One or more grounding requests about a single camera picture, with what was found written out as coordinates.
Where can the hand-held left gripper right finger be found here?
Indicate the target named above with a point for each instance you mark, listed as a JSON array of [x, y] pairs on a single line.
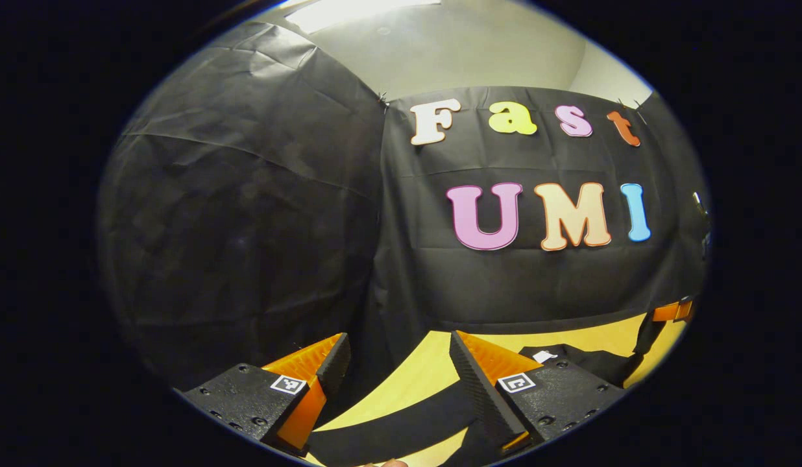
[[479, 389]]

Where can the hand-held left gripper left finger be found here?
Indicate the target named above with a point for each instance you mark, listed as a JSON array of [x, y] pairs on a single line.
[[335, 363]]

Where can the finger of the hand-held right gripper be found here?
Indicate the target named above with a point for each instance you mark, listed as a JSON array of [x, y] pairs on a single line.
[[673, 311]]

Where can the black jacket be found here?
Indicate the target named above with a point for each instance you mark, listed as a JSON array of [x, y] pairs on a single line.
[[401, 425]]

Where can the black backdrop cloth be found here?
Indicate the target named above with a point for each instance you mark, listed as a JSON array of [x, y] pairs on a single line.
[[245, 227]]

